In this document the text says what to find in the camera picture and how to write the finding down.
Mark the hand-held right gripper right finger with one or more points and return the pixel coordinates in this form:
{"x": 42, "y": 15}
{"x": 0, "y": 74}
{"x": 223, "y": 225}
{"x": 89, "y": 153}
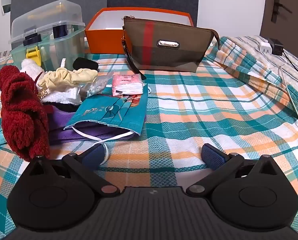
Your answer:
{"x": 211, "y": 156}

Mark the white towel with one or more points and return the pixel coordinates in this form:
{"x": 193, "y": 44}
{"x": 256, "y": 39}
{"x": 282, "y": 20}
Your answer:
{"x": 64, "y": 96}

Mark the black cloth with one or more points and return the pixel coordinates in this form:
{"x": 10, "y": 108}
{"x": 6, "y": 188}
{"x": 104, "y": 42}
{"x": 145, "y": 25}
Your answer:
{"x": 65, "y": 108}

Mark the clear plastic storage box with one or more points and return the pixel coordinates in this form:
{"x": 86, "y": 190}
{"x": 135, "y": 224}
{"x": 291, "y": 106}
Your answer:
{"x": 51, "y": 22}

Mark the white power strip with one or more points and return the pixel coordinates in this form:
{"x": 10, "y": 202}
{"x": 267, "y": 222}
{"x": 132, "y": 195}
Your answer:
{"x": 266, "y": 46}

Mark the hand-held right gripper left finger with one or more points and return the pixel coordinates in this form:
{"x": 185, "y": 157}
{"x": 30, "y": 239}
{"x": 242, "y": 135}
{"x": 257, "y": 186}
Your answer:
{"x": 95, "y": 155}

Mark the pink tissue packet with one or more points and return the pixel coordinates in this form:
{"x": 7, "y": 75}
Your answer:
{"x": 126, "y": 85}

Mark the brown striped zip pouch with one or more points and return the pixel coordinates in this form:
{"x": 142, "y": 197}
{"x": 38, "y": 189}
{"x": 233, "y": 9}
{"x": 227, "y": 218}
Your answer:
{"x": 189, "y": 55}

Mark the black charger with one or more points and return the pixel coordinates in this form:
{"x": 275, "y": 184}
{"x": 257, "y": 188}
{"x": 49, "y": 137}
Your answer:
{"x": 276, "y": 46}

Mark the orange cardboard box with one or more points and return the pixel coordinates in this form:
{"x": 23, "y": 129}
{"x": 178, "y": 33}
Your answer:
{"x": 101, "y": 42}

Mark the cream scrunchie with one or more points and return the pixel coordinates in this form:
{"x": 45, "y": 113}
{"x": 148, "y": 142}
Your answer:
{"x": 64, "y": 78}

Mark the purple plush cloth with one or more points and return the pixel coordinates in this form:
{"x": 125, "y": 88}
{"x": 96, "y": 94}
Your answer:
{"x": 61, "y": 132}

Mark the plaid blanket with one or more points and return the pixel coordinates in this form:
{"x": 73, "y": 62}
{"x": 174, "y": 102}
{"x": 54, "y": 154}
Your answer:
{"x": 201, "y": 120}

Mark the dark red towel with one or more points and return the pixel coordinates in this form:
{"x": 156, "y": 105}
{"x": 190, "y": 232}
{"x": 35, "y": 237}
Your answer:
{"x": 21, "y": 110}

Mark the clear bag of white beads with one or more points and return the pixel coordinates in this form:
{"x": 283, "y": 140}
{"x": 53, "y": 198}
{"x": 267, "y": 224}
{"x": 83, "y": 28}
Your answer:
{"x": 99, "y": 85}

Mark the teal printed face mask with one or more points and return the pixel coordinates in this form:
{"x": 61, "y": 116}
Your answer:
{"x": 109, "y": 115}

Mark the black round puff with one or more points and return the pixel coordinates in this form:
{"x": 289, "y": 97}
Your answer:
{"x": 85, "y": 62}

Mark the brown door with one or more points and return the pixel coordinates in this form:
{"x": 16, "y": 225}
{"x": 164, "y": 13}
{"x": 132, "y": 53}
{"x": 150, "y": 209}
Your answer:
{"x": 296, "y": 25}

